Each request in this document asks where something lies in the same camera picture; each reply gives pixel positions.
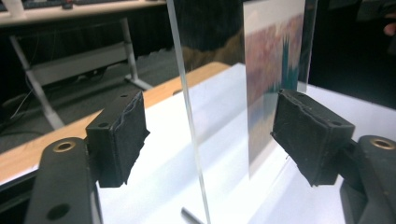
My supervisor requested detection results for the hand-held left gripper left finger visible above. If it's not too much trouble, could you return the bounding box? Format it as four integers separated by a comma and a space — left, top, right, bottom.
85, 90, 151, 189

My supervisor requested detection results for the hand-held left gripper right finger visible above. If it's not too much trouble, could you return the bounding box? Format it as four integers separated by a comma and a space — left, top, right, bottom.
270, 89, 357, 188

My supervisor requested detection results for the photo card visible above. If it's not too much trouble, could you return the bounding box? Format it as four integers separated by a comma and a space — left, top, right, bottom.
242, 0, 306, 181

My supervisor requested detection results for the clear acrylic photo frame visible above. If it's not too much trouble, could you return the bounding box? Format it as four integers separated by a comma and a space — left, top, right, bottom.
165, 0, 319, 224

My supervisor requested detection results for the white board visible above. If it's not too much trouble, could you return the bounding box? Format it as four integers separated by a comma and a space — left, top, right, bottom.
96, 63, 396, 224

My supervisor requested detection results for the wooden table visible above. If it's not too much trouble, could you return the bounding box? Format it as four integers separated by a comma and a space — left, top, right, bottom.
0, 61, 232, 187

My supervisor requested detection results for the white desk top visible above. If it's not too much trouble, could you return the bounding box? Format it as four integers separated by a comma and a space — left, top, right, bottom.
0, 0, 168, 28

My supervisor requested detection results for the white metal desk frame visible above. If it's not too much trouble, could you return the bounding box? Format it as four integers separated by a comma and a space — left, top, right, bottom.
8, 17, 154, 131

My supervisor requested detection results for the metal frame pin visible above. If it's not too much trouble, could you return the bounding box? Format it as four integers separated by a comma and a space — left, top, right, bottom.
180, 206, 205, 224

